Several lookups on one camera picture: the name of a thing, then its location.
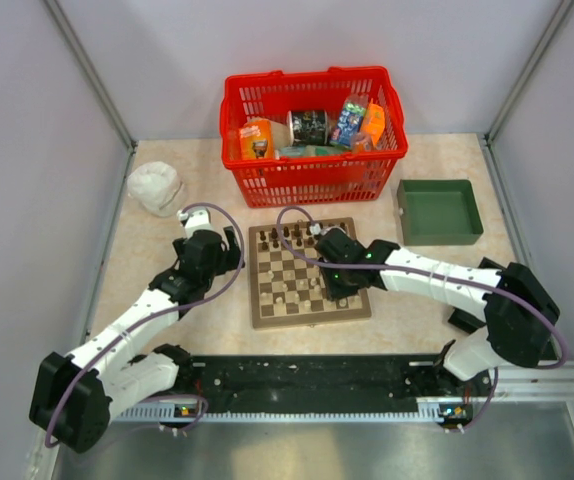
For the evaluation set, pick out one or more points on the white crumpled cloth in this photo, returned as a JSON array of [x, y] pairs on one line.
[[157, 188]]

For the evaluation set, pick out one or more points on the green pouch package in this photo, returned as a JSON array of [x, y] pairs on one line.
[[308, 151]]

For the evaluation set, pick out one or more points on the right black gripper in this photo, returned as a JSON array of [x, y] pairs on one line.
[[334, 292]]

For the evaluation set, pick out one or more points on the orange carton package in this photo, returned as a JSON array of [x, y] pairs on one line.
[[371, 130]]

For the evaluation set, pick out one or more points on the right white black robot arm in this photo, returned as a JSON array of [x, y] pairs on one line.
[[516, 313]]

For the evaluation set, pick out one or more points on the orange razor package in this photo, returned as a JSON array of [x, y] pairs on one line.
[[256, 140]]

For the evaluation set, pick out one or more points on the wooden chess board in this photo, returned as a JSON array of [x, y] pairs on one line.
[[286, 291]]

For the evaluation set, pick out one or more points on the green plastic tray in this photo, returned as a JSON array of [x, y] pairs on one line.
[[438, 212]]

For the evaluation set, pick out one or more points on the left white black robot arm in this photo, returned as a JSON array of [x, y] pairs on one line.
[[77, 395]]

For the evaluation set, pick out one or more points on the blue snack package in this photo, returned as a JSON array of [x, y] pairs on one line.
[[349, 120]]

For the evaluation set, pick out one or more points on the black stand block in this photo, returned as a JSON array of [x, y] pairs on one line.
[[465, 321]]

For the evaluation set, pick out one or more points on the black mounting base rail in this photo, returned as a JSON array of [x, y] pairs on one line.
[[318, 384]]

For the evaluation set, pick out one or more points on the red plastic shopping basket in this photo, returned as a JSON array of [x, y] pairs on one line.
[[348, 177]]

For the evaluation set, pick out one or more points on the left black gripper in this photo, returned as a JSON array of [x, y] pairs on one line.
[[229, 260]]

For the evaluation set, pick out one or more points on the black printed can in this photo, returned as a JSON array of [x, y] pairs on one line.
[[308, 127]]

